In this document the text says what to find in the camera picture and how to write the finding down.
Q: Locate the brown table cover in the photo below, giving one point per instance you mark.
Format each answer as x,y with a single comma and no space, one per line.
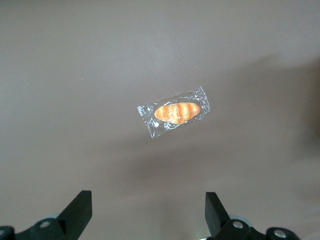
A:
75,75

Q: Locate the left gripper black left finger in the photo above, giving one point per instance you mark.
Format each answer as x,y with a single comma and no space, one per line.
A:
72,220

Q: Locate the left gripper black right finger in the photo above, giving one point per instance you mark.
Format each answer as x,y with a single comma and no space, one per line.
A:
220,225

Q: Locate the plastic wrapped bread roll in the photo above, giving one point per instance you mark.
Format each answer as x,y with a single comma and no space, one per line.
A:
177,112

